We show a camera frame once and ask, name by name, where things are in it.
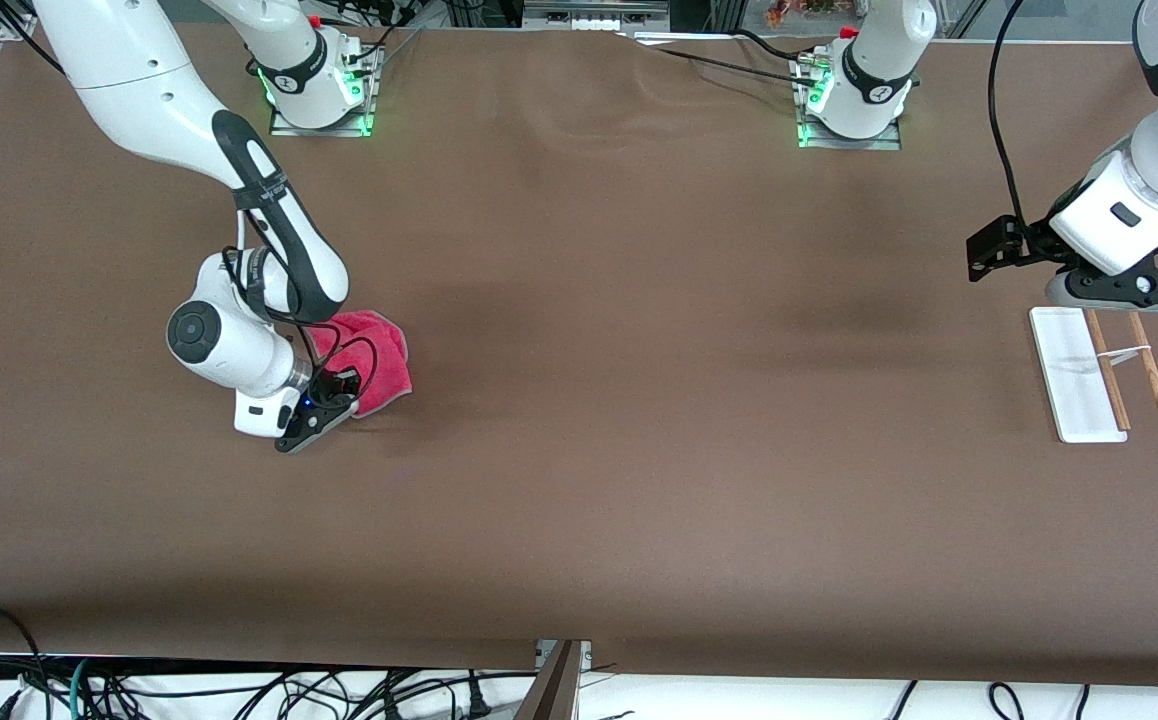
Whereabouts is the red towel with grey trim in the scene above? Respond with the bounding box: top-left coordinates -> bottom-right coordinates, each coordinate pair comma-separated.
304,310 -> 413,419

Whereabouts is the white rectangular tray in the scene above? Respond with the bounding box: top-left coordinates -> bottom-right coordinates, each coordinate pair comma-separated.
1028,306 -> 1158,444

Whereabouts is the white flat strip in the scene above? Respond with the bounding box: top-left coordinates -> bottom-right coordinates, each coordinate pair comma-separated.
631,32 -> 742,48

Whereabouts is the grey power strip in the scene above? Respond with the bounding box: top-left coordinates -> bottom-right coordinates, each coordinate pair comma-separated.
522,0 -> 671,32

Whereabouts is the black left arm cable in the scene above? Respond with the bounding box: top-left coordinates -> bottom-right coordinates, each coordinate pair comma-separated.
986,0 -> 1032,233

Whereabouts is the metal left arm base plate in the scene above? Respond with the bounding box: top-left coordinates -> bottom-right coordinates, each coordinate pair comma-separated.
796,58 -> 904,152

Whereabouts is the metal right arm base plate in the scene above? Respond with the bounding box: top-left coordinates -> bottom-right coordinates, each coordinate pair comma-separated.
269,45 -> 382,139

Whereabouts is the short black table cable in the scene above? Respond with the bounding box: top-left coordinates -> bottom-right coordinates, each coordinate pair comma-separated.
732,28 -> 822,63

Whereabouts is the long black table cable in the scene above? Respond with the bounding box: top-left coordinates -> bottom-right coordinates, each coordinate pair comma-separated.
637,42 -> 822,89

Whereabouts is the black cable with plug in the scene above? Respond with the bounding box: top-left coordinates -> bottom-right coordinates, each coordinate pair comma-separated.
379,673 -> 502,720

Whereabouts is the brown post with metal bracket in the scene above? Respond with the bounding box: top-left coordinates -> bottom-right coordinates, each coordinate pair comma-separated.
514,639 -> 593,720

